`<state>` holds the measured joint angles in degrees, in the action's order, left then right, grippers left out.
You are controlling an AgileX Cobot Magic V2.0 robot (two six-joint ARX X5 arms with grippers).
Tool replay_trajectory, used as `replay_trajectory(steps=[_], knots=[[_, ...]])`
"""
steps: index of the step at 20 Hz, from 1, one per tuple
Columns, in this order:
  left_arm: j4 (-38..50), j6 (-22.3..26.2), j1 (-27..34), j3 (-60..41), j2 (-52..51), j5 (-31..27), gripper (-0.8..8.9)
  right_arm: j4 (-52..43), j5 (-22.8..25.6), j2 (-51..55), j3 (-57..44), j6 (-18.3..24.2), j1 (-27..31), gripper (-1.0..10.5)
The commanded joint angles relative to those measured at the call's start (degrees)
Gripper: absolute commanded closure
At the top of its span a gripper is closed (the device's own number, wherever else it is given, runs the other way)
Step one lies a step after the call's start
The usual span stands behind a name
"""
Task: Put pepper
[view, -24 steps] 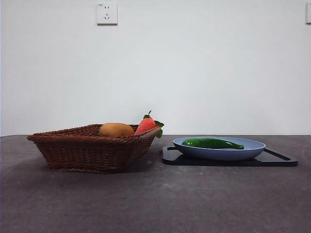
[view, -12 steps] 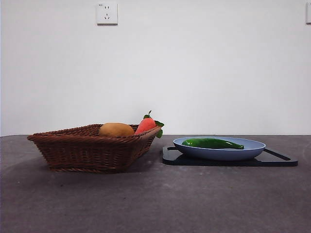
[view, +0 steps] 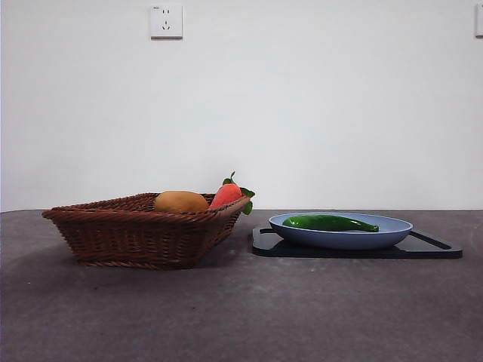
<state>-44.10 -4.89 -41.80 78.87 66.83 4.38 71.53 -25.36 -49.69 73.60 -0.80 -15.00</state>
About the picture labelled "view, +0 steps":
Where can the orange carrot with green leaves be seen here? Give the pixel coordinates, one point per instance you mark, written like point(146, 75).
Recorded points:
point(226, 194)

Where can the yellow-brown potato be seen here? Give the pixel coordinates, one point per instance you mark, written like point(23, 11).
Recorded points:
point(180, 201)

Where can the white wall socket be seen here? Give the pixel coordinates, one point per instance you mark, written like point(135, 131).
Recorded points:
point(167, 22)
point(479, 20)

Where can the green pepper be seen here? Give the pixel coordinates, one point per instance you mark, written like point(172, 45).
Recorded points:
point(324, 222)

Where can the black cutting board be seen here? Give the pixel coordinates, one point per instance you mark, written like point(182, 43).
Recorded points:
point(358, 253)

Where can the light blue plate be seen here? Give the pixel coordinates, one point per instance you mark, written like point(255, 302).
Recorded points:
point(339, 239)

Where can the brown wicker basket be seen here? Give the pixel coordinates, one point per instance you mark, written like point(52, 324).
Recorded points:
point(132, 237)

